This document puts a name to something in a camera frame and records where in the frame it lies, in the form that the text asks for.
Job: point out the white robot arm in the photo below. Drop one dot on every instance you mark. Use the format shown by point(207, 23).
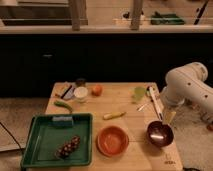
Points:
point(188, 83)

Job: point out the green object on shelf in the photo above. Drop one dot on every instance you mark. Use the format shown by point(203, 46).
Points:
point(166, 19)

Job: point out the dark small jar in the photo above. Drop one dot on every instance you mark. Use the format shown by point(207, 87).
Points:
point(80, 82)

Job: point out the orange tomato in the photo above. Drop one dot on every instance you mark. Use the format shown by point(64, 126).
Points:
point(97, 90)

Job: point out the yellow banana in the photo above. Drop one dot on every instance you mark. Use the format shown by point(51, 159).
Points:
point(113, 115)

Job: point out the green chili pepper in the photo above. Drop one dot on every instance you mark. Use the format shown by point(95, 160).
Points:
point(64, 105)

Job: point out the green plastic tray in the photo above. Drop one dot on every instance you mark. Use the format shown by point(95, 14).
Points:
point(44, 139)

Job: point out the blue green sponge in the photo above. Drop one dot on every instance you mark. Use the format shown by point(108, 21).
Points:
point(63, 121)

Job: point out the light green cup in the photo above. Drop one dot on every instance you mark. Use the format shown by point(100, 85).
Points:
point(138, 94)

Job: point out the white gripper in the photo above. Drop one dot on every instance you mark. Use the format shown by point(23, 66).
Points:
point(170, 98)

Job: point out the bunch of dark grapes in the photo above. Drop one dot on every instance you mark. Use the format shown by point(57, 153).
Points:
point(68, 148)

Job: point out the red bowl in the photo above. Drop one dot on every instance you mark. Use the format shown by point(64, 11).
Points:
point(112, 141)

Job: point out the white cup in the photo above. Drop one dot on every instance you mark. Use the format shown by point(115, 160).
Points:
point(80, 94)

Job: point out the dark purple bowl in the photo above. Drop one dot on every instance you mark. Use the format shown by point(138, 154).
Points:
point(159, 134)

